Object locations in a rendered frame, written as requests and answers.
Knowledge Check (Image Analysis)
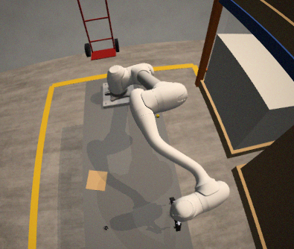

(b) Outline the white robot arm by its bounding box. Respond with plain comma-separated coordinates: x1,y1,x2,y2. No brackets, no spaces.
104,63,230,222

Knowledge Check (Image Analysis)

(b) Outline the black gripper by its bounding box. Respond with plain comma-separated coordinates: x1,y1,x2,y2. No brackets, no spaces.
169,197,182,231

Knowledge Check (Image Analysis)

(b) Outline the tan flat mat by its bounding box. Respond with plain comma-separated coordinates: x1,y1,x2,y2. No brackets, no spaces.
86,170,107,191

